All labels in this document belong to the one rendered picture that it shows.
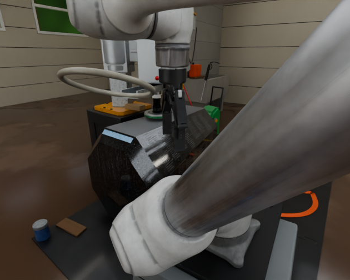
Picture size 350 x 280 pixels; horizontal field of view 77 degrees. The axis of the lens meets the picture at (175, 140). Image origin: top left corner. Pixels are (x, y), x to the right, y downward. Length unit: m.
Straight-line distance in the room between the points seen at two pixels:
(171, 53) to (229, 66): 6.06
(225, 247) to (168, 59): 0.51
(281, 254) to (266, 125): 0.62
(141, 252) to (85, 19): 0.43
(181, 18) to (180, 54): 0.08
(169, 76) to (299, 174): 0.45
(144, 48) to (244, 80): 5.00
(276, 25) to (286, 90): 6.22
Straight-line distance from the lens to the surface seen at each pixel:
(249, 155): 0.20
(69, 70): 1.08
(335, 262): 2.05
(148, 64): 1.73
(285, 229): 0.86
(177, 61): 0.57
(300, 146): 0.17
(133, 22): 0.46
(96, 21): 0.48
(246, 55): 6.48
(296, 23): 6.33
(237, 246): 0.68
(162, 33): 0.56
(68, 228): 2.09
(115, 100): 2.56
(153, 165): 1.44
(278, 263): 0.75
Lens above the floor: 1.34
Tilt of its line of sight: 22 degrees down
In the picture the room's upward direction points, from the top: straight up
